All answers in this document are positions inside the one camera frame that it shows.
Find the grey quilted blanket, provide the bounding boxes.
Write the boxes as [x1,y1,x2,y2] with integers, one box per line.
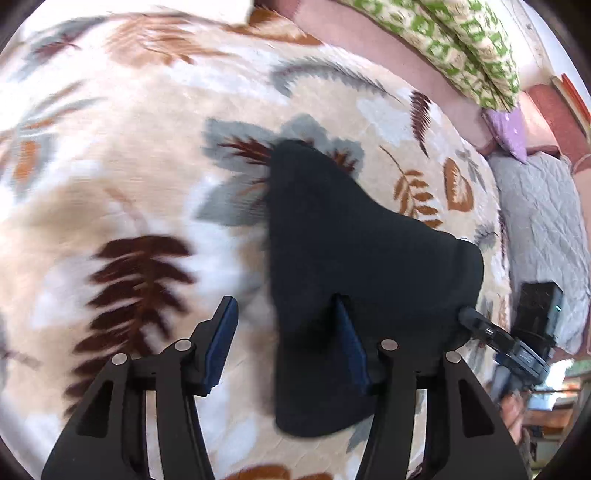
[488,152,590,355]

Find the pink headboard cushion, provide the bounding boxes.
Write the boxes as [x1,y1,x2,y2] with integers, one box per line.
[519,84,590,174]

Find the black pants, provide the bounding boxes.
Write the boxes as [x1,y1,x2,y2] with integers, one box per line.
[266,140,484,438]

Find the leaf-patterned plush blanket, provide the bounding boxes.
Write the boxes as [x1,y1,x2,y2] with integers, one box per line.
[1,1,510,479]

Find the pink bed sheet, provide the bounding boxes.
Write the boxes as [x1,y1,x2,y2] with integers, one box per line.
[254,0,497,155]

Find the green checkered folded quilt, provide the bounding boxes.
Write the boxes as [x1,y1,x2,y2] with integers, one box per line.
[345,0,521,112]

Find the person's right hand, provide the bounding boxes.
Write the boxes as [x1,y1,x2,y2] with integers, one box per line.
[500,392,525,445]

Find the purple pillow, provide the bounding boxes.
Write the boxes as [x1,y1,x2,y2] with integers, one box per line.
[482,107,528,164]

